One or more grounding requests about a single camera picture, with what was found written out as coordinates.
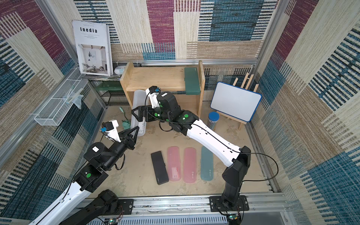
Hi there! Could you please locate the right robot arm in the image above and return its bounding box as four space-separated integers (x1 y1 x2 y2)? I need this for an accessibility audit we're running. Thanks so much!
132 86 251 211

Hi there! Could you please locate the white wire mesh basket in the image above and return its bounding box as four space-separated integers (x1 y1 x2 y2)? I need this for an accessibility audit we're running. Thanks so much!
34 68 88 126

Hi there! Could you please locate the black pencil case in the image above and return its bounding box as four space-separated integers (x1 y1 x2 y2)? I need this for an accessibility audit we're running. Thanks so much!
151 151 169 185

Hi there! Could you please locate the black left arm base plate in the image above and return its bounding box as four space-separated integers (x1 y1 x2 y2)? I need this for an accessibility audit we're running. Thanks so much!
115 199 134 215

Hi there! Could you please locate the pink pencil case with label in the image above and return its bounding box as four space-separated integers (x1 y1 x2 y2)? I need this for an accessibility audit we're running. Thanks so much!
167 146 181 182

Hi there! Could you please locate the small white round device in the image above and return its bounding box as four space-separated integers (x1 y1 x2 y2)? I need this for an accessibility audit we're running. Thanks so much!
114 66 126 76

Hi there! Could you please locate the Inedia magazine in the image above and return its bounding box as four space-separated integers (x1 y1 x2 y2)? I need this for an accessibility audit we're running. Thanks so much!
72 20 113 77

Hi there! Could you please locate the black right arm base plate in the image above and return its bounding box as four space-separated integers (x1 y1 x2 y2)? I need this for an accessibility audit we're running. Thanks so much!
209 195 249 212

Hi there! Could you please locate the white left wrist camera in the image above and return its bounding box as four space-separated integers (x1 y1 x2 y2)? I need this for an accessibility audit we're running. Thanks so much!
101 120 121 143

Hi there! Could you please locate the small wooden easel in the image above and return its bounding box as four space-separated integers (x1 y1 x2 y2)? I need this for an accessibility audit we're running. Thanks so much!
217 72 255 130

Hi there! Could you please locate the dark green pencil case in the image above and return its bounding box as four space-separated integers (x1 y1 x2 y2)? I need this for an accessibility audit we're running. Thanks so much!
184 67 201 95

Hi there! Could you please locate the wooden shelf unit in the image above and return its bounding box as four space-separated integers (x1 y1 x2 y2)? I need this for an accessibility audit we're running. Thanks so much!
120 61 205 116

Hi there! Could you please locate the plain pink pencil case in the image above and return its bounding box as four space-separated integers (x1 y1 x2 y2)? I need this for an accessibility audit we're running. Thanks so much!
183 148 197 183

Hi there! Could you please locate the black wire rack green top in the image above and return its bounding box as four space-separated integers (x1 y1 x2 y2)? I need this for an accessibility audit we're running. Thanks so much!
90 80 129 106

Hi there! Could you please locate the blue framed whiteboard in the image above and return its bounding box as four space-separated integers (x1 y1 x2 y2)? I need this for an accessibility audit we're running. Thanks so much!
210 82 263 122

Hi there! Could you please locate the clear pencil tube blue lid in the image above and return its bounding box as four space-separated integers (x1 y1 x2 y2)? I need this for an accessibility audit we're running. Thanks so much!
207 112 220 130

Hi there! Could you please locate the clear white pencil case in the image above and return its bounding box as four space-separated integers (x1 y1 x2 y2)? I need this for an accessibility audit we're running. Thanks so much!
130 90 147 137

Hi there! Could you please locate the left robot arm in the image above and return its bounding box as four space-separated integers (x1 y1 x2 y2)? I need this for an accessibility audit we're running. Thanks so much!
31 127 139 225

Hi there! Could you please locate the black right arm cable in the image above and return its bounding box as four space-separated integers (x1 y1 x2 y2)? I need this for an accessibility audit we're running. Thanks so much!
142 89 279 183

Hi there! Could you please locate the light blue pencil case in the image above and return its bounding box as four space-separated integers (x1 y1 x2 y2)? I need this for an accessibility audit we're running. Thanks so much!
200 146 214 182

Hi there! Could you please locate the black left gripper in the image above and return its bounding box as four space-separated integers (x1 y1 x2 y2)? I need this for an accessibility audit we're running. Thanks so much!
102 125 137 171

